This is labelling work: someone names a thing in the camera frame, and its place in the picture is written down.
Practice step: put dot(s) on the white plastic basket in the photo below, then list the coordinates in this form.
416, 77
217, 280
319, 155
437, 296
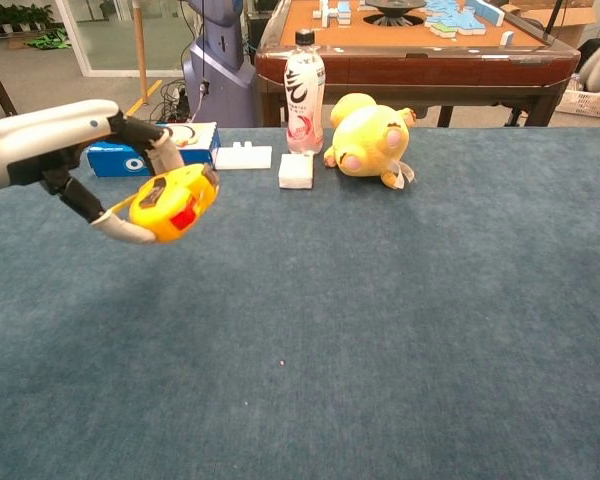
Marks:
587, 105

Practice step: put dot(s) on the black mahjong table dial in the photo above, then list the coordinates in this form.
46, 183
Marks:
395, 10

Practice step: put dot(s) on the yellow tape measure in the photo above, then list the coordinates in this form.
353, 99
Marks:
180, 200

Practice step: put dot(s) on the white blue mahjong tile cluster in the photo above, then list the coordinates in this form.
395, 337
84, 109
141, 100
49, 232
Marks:
332, 12

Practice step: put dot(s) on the single white blue mahjong tile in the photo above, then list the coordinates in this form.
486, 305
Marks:
507, 38

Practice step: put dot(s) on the small white box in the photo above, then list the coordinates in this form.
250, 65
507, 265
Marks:
296, 172

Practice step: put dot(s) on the pink white drink bottle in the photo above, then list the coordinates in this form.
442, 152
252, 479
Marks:
304, 100

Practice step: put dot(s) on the white power socket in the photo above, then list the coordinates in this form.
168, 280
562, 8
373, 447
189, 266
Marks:
244, 157

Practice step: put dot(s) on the wooden pole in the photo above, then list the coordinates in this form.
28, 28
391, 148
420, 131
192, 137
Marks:
141, 50

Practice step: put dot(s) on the black tripod stand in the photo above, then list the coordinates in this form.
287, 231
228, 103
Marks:
554, 20

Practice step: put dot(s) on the blue green mahjong tile pile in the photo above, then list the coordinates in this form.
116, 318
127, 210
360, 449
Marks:
450, 20

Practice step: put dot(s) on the green cloth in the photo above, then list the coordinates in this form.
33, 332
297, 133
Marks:
50, 40

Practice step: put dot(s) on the blue table cloth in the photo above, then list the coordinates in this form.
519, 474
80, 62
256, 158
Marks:
330, 325

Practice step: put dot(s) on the green potted plants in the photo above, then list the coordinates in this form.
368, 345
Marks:
15, 17

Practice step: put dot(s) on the yellow plush toy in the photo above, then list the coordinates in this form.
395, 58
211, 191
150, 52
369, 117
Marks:
367, 140

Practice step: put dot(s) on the long mahjong tile row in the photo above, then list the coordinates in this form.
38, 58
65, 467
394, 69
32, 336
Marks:
490, 12

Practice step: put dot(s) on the brown mahjong table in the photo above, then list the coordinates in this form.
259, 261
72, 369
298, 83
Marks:
430, 70

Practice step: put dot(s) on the blue Oreo cookie box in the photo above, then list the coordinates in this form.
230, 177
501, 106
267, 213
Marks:
115, 162

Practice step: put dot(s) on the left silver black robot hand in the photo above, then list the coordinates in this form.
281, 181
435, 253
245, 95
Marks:
45, 135

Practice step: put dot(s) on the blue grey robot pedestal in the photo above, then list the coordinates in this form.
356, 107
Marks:
220, 70

